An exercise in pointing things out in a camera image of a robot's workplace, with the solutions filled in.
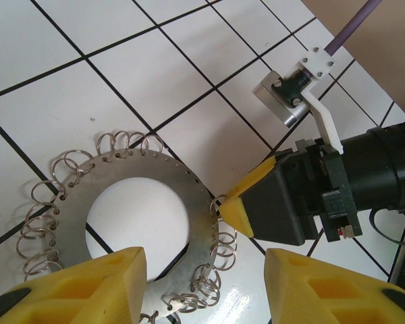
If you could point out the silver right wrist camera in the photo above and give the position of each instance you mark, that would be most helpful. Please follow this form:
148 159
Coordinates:
285 113

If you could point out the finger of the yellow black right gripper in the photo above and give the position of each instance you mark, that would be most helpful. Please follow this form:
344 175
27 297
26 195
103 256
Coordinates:
276 209
256 176

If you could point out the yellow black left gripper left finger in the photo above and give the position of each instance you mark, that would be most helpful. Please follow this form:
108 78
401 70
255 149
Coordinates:
71 297

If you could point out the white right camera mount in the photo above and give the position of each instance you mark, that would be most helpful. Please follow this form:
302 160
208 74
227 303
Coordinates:
319 62

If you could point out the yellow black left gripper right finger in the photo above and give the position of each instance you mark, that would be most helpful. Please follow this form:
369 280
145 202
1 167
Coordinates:
324 297

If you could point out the round metal plate with holes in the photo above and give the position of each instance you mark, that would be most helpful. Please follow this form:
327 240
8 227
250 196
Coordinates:
76 202

